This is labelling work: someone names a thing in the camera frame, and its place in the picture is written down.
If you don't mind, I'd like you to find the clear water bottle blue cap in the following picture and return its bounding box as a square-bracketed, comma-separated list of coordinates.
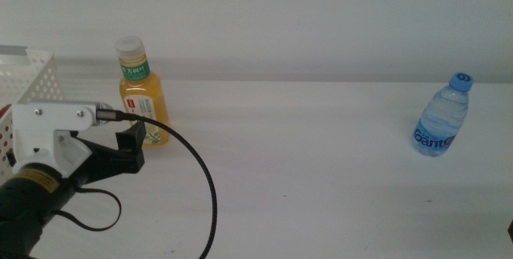
[410, 71, 475, 158]

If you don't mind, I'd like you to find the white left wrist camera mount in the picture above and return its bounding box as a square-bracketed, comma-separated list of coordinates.
[10, 100, 116, 179]

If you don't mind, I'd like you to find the thick braided black camera cable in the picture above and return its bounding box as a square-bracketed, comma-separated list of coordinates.
[95, 109, 220, 259]

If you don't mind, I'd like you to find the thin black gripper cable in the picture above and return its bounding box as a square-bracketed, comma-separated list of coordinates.
[51, 185, 123, 232]

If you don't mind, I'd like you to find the white perforated plastic basket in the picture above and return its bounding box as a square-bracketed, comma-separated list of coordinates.
[0, 49, 65, 188]

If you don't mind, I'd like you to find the yellow tea bottle green label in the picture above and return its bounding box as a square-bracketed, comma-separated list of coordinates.
[115, 35, 172, 147]

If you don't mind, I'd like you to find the grey metal bar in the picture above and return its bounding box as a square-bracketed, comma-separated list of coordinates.
[0, 44, 28, 56]

